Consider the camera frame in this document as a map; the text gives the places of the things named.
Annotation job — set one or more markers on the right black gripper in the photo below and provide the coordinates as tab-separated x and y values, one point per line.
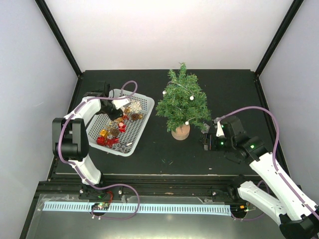
208	140

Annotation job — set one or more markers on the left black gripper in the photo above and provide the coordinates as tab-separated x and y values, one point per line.
114	116

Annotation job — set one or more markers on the white plastic basket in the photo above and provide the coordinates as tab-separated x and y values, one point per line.
134	129

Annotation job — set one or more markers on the small green christmas tree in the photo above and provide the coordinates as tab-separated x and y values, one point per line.
183	103

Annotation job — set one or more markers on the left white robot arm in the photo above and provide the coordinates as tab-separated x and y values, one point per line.
70	142

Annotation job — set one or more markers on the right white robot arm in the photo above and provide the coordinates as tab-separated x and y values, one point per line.
295	213

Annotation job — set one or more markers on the gold bell ornament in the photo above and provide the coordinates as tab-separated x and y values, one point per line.
127	110

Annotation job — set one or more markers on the red santa figure ornament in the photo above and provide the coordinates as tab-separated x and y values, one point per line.
122	127

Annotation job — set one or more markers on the brown pine cone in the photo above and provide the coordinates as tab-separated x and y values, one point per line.
136	116
114	132

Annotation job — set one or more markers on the gold gift box ornament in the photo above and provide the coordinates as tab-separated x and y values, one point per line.
104	133

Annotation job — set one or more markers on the white wooden snowflake ornament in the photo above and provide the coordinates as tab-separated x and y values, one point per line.
135	107

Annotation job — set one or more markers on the red gift box ornament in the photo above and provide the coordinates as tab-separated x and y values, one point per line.
101	141

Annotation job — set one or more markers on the red bow ornament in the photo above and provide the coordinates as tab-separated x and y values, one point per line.
111	141

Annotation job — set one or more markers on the silver star ornament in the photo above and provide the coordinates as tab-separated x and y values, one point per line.
122	147

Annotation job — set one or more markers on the small circuit board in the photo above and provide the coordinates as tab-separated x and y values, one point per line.
100	206

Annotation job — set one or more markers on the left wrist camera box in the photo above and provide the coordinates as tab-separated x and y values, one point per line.
121	102

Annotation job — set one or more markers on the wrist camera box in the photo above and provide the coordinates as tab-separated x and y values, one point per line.
121	102
218	127

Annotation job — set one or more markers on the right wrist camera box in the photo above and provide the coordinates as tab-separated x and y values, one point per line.
218	127

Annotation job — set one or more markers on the light blue cable duct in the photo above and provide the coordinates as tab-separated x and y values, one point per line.
130	208

